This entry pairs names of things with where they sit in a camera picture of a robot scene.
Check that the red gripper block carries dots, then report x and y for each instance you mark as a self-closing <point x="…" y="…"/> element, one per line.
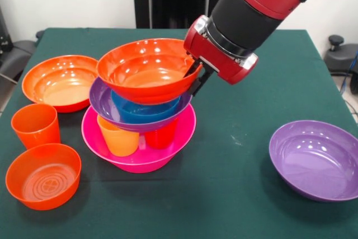
<point x="215" y="57"/>

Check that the large orange bowl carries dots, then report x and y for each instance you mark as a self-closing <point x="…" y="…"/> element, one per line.
<point x="53" y="82"/>
<point x="145" y="76"/>

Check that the blue bowl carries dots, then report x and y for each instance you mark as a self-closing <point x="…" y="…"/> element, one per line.
<point x="140" y="113"/>

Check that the red cup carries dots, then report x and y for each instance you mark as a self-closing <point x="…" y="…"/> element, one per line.
<point x="160" y="139"/>

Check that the large pink bowl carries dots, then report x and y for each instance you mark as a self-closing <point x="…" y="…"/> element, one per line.
<point x="145" y="162"/>

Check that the yellow cup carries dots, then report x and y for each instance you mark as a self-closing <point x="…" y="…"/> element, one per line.
<point x="120" y="141"/>

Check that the purple bowl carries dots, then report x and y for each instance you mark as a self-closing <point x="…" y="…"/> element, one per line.
<point x="98" y="102"/>
<point x="316" y="163"/>

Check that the small orange bowl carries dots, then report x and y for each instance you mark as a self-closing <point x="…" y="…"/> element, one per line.
<point x="42" y="183"/>

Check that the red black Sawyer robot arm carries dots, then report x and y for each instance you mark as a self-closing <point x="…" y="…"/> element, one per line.
<point x="265" y="4"/>

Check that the dark green tablecloth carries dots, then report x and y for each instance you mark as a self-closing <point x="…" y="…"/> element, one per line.
<point x="179" y="202"/>

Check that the orange cup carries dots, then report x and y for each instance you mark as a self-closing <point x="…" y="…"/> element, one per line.
<point x="36" y="132"/>

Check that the black side stand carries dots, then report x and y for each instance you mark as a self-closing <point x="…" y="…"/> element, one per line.
<point x="8" y="65"/>

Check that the black pedestal leg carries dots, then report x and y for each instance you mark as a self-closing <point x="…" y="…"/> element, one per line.
<point x="341" y="57"/>
<point x="23" y="50"/>

